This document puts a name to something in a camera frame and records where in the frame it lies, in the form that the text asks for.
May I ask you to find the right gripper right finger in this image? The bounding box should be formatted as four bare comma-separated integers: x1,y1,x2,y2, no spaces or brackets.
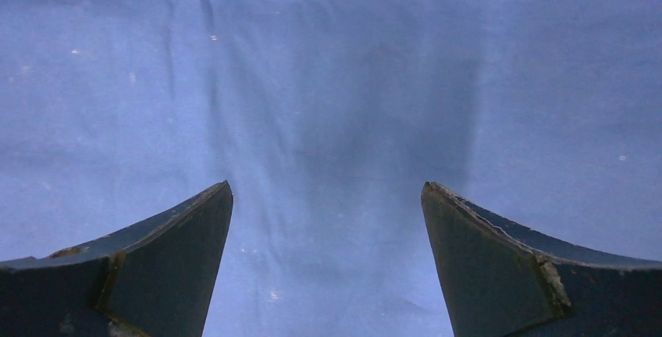
421,183,661,336

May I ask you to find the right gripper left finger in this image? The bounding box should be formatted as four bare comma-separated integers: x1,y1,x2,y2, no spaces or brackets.
1,182,233,336

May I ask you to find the blue surgical drape cloth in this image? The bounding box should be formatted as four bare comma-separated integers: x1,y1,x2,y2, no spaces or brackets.
1,0,661,336

